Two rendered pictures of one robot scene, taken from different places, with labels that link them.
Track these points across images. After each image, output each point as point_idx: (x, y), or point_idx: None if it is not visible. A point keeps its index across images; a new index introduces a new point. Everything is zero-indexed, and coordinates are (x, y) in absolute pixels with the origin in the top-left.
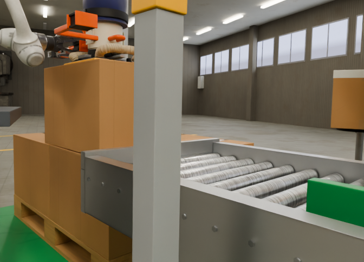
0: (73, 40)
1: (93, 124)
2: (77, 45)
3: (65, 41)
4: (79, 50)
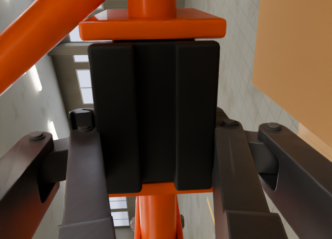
0: (85, 138)
1: None
2: (142, 95)
3: (88, 211)
4: (213, 18)
